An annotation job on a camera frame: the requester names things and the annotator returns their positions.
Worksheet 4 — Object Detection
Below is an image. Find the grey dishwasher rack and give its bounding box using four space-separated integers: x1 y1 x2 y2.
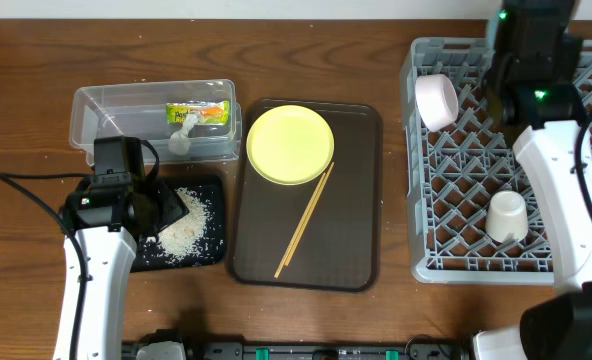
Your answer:
400 37 592 287

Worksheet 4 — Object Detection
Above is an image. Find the small white green cup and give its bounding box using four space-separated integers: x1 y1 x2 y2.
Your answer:
485 190 528 243

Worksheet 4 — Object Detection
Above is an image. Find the green snack wrapper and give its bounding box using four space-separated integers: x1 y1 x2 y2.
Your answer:
166 100 231 126

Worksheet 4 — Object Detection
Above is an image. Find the black waste tray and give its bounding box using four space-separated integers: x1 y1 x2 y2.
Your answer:
130 177 226 273

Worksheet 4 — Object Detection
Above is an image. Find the clear plastic waste bin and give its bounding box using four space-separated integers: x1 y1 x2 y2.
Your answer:
69 79 242 165

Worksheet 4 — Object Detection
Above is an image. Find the pile of rice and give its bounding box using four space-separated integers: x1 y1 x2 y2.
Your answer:
146 187 213 265

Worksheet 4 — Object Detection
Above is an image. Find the pink white bowl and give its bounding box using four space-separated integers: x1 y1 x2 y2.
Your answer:
415 74 459 132

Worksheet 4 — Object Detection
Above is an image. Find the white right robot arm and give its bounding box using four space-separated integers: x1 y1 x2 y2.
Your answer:
470 53 592 359

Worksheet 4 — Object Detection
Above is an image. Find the brown serving tray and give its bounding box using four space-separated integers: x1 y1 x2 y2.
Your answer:
227 101 382 293

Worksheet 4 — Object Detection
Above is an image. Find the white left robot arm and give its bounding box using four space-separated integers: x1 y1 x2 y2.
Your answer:
53 176 188 359

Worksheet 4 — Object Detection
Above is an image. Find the wooden chopstick right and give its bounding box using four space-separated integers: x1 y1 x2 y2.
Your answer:
284 162 335 267

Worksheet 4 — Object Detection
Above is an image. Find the black rail with green clips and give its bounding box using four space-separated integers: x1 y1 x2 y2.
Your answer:
120 329 474 360

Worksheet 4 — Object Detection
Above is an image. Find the wooden chopstick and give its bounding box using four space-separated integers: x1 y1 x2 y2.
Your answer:
284 162 335 267
274 172 326 278

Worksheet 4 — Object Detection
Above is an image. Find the wooden chopstick left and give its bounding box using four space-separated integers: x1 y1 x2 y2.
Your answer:
274 172 326 278

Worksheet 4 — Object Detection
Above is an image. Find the white tissue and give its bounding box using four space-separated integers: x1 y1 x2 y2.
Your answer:
168 113 200 155

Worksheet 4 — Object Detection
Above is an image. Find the yellow plate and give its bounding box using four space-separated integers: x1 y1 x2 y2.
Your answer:
246 105 335 186

